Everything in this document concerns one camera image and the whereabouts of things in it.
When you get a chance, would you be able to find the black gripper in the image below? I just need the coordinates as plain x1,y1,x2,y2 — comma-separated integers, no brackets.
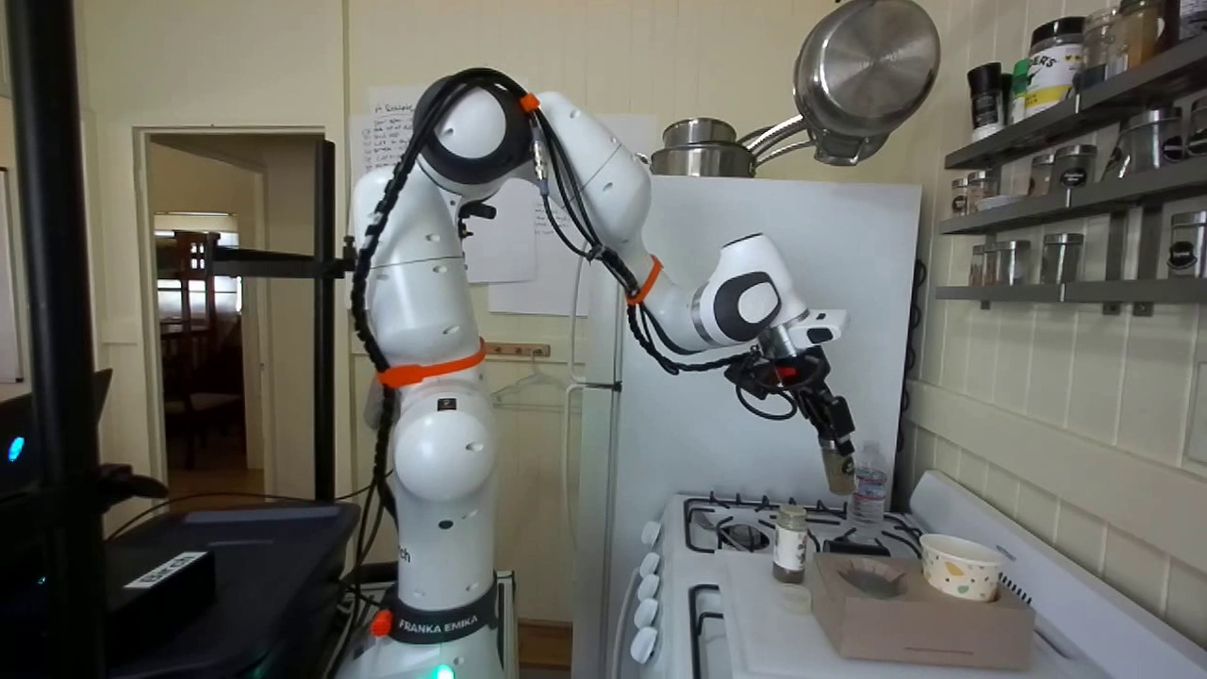
728,339,863,458

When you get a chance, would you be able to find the glass jar with metal lid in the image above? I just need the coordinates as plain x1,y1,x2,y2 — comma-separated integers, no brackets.
823,434,862,501

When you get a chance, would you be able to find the black stove grate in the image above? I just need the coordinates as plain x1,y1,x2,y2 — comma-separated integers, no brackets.
682,577,732,679
678,491,930,562

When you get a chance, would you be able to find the spice jar with white label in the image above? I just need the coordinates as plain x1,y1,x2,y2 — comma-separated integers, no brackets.
769,497,810,584

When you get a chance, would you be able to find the steel stove burner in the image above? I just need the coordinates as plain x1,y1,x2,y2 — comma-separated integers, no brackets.
713,516,772,554

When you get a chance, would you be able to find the white gas stove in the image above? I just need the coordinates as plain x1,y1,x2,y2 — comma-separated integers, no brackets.
616,468,1207,679

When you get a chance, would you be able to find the dark spice jar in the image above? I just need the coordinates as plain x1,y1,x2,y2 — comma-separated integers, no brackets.
966,61,1011,145

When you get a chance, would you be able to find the jar with green lid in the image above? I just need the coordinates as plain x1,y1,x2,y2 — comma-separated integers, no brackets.
1005,61,1029,129

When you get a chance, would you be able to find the large jar with black lid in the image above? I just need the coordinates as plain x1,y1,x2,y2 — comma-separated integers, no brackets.
1019,15,1090,121

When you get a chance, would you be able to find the small glass spice jar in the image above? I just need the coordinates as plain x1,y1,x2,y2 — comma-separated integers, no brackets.
1119,0,1165,67
1088,8,1128,83

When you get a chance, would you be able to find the clear plastic water bottle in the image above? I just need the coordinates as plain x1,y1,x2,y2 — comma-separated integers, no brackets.
854,442,894,530

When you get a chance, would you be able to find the white refrigerator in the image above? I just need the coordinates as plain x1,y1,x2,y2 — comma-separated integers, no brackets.
570,175,923,679

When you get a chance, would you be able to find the white paper cup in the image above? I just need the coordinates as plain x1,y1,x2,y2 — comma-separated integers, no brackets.
922,531,1011,604

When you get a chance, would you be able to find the brown cardboard box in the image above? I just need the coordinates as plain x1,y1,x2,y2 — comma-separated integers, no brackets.
806,551,1038,672

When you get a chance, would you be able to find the small steel saucepan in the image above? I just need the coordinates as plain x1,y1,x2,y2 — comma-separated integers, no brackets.
659,111,806,154

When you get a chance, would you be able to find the steel spice rack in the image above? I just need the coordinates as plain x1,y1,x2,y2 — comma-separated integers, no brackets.
936,33,1207,316

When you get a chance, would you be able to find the steel frying pan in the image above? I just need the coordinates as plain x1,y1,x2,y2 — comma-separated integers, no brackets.
789,0,945,171

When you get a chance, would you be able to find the white paper sheet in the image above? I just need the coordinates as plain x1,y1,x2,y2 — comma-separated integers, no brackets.
464,185,598,321
354,83,425,181

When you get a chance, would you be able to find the black desk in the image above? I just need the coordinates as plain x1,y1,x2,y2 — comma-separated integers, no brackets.
0,493,370,679

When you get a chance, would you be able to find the black box with white label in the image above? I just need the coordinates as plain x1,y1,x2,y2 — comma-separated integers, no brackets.
97,538,219,633

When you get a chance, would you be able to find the thick black pole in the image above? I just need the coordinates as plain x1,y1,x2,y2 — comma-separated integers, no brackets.
5,0,107,679

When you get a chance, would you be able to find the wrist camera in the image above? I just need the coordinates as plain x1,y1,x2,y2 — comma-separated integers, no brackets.
782,307,850,356

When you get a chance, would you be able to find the thin black camera stand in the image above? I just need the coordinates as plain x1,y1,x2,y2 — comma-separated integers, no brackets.
204,136,359,507

